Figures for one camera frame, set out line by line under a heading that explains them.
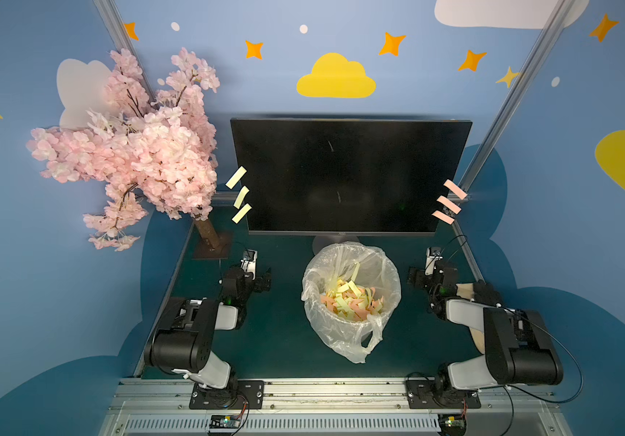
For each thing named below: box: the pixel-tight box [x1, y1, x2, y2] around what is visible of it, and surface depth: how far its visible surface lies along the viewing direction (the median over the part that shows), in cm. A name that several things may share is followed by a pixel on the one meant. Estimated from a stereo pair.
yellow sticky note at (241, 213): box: [230, 202, 253, 225], surface depth 82 cm
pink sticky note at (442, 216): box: [431, 209, 456, 225], surface depth 84 cm
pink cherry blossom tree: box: [27, 49, 220, 252], surface depth 66 cm
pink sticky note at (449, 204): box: [436, 195, 462, 215], surface depth 80 cm
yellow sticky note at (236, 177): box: [225, 165, 248, 190], surface depth 75 cm
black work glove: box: [472, 279, 503, 307], surface depth 95 cm
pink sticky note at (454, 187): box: [443, 178, 468, 200], surface depth 77 cm
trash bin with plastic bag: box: [300, 241, 403, 364], surface depth 75 cm
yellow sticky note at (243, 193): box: [233, 185, 250, 209], surface depth 78 cm
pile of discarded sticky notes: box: [319, 263, 385, 321], surface depth 85 cm
